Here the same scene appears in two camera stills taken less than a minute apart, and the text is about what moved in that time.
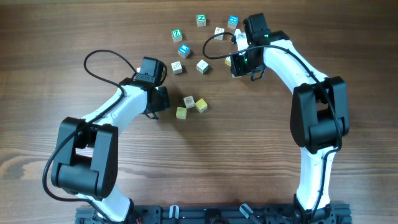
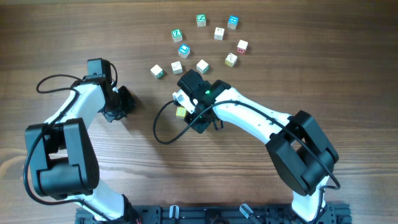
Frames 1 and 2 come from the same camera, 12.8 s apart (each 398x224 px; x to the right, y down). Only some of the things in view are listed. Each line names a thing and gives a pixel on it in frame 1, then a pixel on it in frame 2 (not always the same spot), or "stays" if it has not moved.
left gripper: x=165 y=100 -> x=129 y=102
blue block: x=184 y=50 stays
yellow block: x=181 y=112 stays
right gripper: x=236 y=67 -> x=201 y=126
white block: x=176 y=67 stays
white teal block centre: x=203 y=66 stays
